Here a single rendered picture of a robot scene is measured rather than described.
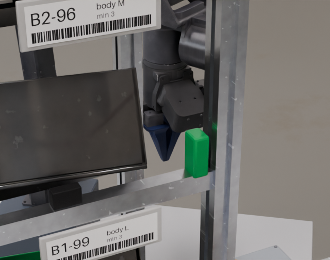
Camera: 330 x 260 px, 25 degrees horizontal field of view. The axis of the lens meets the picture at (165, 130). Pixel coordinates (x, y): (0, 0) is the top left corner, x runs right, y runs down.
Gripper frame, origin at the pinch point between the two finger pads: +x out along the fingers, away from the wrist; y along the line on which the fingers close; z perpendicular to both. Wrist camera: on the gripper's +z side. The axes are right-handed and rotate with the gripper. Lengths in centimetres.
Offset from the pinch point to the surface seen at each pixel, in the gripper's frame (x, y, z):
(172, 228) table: 39, 16, -29
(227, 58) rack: -31, -15, 42
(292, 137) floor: 126, 152, -176
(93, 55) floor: 127, 101, -312
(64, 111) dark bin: -26, -25, 35
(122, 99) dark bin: -26.3, -20.3, 35.7
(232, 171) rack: -22.2, -14.5, 41.8
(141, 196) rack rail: -22, -21, 41
